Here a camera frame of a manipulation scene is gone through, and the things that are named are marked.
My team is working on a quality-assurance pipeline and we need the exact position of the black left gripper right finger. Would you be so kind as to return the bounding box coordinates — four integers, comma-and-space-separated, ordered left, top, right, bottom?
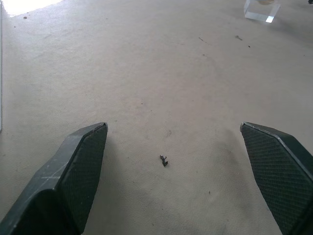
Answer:
240, 121, 313, 235

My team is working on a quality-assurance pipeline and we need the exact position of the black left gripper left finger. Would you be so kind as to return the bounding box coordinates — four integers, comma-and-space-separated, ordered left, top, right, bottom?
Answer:
0, 122, 109, 235

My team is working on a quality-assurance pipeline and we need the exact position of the clear acrylic block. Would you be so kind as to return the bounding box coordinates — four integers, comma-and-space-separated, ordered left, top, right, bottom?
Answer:
244, 0, 281, 24

